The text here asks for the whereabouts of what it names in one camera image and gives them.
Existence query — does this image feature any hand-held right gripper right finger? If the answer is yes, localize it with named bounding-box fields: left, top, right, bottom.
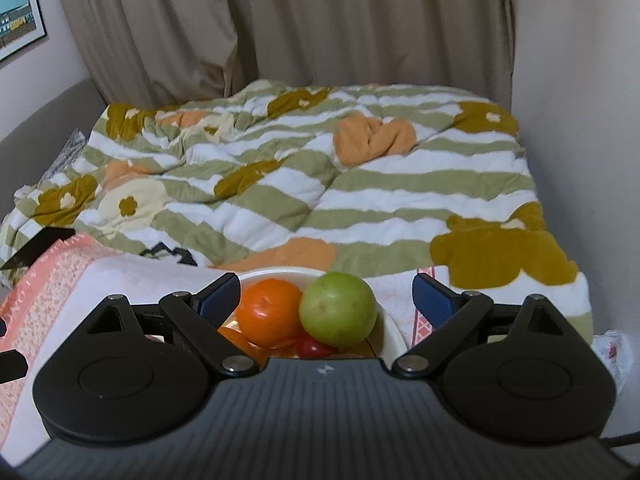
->
left=392, top=272, right=563, bottom=380

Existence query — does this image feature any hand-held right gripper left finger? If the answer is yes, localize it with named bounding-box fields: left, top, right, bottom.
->
left=82, top=272, right=260, bottom=380

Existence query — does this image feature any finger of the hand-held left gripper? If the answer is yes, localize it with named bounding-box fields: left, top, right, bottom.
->
left=0, top=350, right=27, bottom=382

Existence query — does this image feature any orange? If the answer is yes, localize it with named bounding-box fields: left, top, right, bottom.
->
left=218, top=326, right=261, bottom=361
left=235, top=278, right=303, bottom=350

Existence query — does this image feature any cream plate with yellow print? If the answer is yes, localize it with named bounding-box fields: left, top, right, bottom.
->
left=220, top=266, right=407, bottom=361

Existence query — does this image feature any green round fruit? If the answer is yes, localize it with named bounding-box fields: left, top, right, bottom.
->
left=299, top=271, right=377, bottom=347

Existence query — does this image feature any black jagged object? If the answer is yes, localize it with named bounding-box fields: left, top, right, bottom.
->
left=139, top=241, right=197, bottom=267

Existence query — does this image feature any red cherry tomato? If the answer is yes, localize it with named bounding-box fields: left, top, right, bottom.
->
left=295, top=335, right=338, bottom=359

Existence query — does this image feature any pink and white towel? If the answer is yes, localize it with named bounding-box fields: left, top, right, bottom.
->
left=0, top=232, right=436, bottom=461

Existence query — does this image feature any green striped floral blanket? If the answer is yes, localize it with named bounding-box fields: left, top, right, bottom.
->
left=0, top=80, right=596, bottom=346

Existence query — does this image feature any white plastic bag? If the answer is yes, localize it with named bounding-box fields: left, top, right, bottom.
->
left=590, top=329, right=631, bottom=401

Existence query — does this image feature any grey patterned cloth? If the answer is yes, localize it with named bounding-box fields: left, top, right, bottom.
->
left=42, top=127, right=88, bottom=181

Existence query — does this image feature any beige curtain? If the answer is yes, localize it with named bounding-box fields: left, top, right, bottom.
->
left=52, top=0, right=516, bottom=111

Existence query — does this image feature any grey upholstered bed frame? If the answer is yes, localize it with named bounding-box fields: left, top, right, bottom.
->
left=0, top=77, right=108, bottom=196

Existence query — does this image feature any framed wall poster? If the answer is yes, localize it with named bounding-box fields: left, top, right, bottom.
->
left=0, top=0, right=49, bottom=66

